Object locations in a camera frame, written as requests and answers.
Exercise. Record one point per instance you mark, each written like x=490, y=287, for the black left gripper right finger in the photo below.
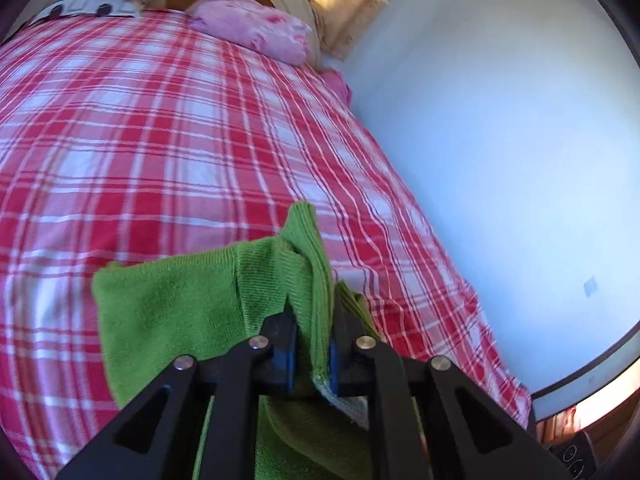
x=428, y=419

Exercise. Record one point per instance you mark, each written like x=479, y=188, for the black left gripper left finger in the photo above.
x=196, y=419

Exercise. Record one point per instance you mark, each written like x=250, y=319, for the green knitted sweater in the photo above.
x=203, y=304

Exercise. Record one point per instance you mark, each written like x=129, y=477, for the black device with circles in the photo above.
x=577, y=455

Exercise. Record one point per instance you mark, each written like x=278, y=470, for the red plaid bed sheet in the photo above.
x=134, y=139

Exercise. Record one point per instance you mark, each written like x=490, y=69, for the pink cloth at bed edge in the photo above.
x=337, y=84

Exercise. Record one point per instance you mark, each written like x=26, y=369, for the pink floral pillow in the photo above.
x=250, y=24

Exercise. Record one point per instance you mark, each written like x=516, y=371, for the white patterned pillow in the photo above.
x=116, y=8

